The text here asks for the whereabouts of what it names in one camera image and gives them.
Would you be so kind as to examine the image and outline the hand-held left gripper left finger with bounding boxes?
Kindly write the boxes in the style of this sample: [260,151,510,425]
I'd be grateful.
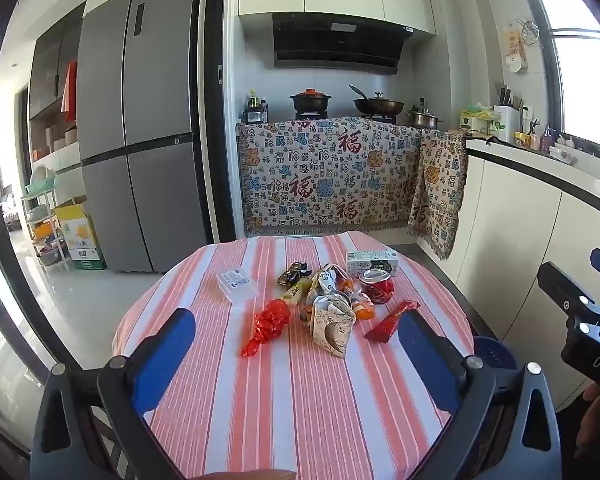
[30,307,201,480]

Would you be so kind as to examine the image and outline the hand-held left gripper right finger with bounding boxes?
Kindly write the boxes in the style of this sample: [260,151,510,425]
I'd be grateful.
[397,309,563,480]

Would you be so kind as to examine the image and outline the red snack packet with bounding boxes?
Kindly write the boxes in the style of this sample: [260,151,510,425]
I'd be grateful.
[364,300,421,343]

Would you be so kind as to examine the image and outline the crushed orange can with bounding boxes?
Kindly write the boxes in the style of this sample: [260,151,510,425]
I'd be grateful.
[337,277,376,322]

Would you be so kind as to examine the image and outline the crushed red can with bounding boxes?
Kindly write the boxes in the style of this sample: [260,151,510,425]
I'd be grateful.
[358,269,396,305]

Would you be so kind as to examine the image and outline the patterned paper box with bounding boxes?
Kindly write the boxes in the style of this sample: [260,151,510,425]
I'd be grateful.
[305,294,357,358]

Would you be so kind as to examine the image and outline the clear plastic box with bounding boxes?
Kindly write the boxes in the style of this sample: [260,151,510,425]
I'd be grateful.
[216,267,258,306]

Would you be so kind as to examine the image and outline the red cellophane wrapper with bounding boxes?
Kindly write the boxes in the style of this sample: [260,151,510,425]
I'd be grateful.
[240,299,292,358]

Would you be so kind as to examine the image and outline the white snack bag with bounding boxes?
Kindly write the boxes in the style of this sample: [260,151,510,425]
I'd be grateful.
[305,265,351,311]

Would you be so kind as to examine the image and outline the yellow snack packet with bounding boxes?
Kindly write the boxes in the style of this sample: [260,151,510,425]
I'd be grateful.
[283,280,313,307]

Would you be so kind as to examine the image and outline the white lower cabinets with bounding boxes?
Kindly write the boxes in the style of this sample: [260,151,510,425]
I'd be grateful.
[417,137,600,411]

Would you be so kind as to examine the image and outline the white green milk carton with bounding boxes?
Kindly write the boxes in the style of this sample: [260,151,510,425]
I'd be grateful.
[346,249,400,278]

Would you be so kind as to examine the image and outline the person's dark clothing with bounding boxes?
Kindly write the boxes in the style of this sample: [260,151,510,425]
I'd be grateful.
[555,400,600,480]

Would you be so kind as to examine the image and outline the green white cardboard box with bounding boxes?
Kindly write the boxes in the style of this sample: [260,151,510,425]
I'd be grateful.
[67,245,107,271]

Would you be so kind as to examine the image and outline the round striped table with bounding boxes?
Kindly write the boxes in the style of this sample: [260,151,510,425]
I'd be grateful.
[112,230,476,480]

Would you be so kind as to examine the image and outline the yellow cardboard box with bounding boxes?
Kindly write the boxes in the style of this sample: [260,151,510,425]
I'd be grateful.
[55,202,101,251]

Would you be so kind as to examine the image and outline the dark gold crumpled wrapper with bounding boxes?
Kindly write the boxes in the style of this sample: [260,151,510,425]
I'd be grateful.
[277,261,313,287]

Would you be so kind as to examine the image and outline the small printed blanket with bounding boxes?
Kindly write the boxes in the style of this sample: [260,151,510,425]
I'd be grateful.
[407,128,468,260]

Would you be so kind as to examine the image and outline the white knife block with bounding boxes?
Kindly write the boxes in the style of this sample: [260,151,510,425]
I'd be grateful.
[492,87,523,143]

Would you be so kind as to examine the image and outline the window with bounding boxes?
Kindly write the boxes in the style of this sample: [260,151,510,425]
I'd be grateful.
[527,0,600,166]

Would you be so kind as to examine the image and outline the shelf rack with basins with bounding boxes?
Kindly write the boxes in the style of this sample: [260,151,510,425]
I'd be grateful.
[20,165,73,266]

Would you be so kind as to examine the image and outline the yellow green packet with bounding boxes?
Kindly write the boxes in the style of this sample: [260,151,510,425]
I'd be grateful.
[459,102,496,133]

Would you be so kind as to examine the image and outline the large printed blanket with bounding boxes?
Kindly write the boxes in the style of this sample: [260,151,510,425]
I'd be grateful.
[236,116,423,236]

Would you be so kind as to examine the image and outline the steel pot with lid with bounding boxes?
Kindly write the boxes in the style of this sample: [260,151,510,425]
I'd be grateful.
[406,105,443,129]

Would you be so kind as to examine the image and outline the grey refrigerator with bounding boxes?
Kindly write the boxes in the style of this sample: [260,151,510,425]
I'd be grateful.
[76,0,206,273]

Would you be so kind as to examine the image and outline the hanging paper bag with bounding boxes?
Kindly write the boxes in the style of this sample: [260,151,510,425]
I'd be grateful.
[502,27,528,73]

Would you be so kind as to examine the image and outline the wok with lid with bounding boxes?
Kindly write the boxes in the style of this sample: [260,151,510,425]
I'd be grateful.
[349,84,406,116]

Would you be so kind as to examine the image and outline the condiment bottle rack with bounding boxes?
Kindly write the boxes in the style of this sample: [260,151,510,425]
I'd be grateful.
[242,90,271,125]

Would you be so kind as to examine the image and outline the black clay pot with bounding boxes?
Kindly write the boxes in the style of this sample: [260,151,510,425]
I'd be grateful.
[289,88,330,113]

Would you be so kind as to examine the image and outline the black range hood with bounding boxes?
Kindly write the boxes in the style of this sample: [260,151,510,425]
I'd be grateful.
[272,12,415,77]

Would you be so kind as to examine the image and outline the hanging wire trivet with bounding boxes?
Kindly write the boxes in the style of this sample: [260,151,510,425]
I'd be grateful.
[516,19,540,46]

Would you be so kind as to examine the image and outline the dark wall cupboard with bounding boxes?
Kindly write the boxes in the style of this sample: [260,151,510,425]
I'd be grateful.
[27,2,88,176]

